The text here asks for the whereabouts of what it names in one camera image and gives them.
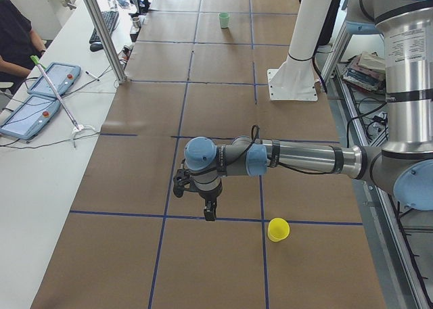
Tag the black computer keyboard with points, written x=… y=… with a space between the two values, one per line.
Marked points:
x=110 y=19

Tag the yellow plastic cup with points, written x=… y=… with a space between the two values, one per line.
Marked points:
x=278 y=229

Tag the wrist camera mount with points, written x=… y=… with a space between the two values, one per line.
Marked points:
x=182 y=182

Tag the teach pendant tablet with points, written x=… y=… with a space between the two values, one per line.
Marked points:
x=62 y=76
x=29 y=118

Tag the aluminium frame post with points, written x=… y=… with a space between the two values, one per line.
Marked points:
x=105 y=36

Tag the green plastic cup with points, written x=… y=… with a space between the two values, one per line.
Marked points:
x=224 y=20

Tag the black computer mouse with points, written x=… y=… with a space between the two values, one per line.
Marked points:
x=96 y=46

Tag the small metal cup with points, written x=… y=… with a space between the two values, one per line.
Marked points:
x=136 y=22

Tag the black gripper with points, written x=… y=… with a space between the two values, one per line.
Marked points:
x=208 y=197

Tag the far teach pendant tablet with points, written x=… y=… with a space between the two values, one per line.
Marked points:
x=62 y=76

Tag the stack of books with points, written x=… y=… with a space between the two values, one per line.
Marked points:
x=366 y=71

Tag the near teach pendant tablet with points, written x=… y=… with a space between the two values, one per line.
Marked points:
x=29 y=118

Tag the black marker pen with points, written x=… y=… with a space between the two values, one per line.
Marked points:
x=94 y=77

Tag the reach grabber stick tool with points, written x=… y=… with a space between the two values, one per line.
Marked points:
x=77 y=127

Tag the white camera mast pillar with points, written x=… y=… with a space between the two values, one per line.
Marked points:
x=294 y=80

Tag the seated person in black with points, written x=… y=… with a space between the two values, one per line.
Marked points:
x=19 y=41

